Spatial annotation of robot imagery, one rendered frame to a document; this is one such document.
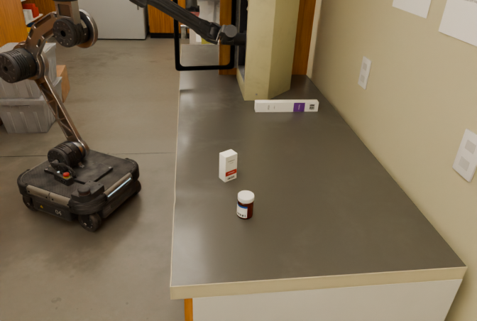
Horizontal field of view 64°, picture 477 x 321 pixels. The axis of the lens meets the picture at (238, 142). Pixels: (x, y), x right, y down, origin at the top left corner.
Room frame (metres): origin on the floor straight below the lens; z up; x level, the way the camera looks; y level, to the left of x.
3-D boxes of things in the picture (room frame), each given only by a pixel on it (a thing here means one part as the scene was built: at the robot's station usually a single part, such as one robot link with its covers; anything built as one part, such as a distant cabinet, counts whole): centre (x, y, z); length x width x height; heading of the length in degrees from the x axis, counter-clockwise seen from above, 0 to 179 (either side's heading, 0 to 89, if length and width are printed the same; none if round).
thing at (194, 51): (1.91, 0.19, 1.19); 0.30 x 0.01 x 0.40; 104
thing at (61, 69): (3.81, 2.02, 0.14); 0.41 x 0.32 x 0.28; 14
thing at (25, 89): (3.21, 1.89, 0.49); 0.60 x 0.42 x 0.33; 8
